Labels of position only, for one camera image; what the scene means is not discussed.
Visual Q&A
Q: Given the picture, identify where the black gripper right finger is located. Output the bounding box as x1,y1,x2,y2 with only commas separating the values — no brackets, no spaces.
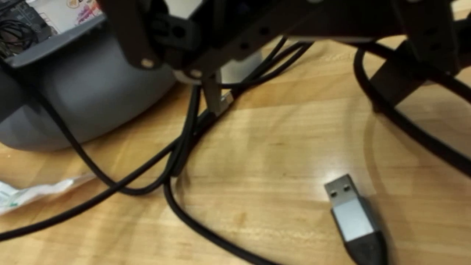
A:
367,0,462,115

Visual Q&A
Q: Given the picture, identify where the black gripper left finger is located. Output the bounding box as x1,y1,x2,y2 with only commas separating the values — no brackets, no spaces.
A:
99,0,241,119

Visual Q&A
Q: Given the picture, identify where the black usb cable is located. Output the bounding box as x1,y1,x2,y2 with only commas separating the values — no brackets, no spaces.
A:
0,35,471,265

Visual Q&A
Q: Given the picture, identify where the white paper cup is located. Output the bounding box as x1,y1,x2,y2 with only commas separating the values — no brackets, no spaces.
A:
214,48,263,88

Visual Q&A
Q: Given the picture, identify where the grey round speaker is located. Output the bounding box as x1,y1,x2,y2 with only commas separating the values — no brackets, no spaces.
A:
0,13,179,151

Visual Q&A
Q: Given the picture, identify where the white crumpled wrapper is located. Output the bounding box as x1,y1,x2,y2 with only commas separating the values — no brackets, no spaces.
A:
0,171,96,216

